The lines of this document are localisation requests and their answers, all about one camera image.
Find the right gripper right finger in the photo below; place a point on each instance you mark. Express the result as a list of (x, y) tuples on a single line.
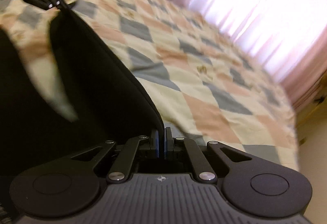
[(189, 158)]

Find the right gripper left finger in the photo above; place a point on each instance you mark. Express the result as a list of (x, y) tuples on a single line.
[(135, 149)]

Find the black garment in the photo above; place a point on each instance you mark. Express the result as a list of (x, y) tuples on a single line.
[(109, 101)]

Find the checkered patchwork quilt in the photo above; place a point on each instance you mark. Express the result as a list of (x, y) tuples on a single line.
[(203, 86)]

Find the pink curtain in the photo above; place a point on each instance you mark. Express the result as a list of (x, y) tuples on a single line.
[(286, 37)]

